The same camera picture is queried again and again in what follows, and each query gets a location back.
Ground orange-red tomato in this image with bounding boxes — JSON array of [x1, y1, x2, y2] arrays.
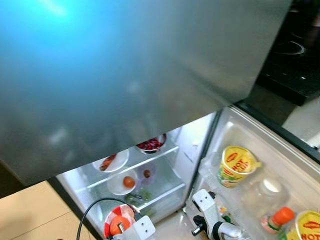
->
[[110, 215, 133, 237]]

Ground red and white bowl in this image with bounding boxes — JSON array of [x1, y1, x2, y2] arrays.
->
[[103, 204, 142, 240]]

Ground steel fridge door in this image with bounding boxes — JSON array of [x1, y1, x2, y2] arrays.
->
[[182, 105, 320, 240]]

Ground stainless steel fridge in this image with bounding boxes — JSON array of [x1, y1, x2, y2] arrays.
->
[[0, 0, 320, 240]]

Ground yellow sauce bottle green cap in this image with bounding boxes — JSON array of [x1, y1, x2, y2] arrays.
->
[[221, 212, 234, 224]]

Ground green leafy vegetables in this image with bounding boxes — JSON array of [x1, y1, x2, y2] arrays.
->
[[125, 189, 156, 216]]

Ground yellow instant noodle cup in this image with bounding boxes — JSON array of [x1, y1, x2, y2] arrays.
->
[[285, 210, 320, 240], [217, 145, 263, 189]]

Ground clear bottle with white cap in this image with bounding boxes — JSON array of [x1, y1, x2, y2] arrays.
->
[[240, 176, 291, 221]]

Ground bottle with orange cap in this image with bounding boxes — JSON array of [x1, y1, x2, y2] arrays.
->
[[260, 206, 296, 236]]

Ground small orange fruit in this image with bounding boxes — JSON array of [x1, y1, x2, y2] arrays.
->
[[123, 176, 136, 189]]

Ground plain white bowl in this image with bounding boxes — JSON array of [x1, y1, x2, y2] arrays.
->
[[106, 169, 139, 196]]

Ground steel bowl of red berries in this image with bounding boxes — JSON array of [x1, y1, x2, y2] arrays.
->
[[135, 133, 167, 154]]

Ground white plate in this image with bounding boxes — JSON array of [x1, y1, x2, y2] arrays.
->
[[92, 148, 130, 173]]

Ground red-brown sausage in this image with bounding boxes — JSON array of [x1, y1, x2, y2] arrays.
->
[[99, 154, 118, 172]]

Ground grey kitchen counter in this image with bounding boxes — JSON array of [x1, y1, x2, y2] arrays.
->
[[281, 96, 320, 151]]

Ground black glass stove top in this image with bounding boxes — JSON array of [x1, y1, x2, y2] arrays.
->
[[255, 0, 320, 107]]

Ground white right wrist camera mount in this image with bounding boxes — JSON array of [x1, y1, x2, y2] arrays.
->
[[192, 189, 221, 236]]

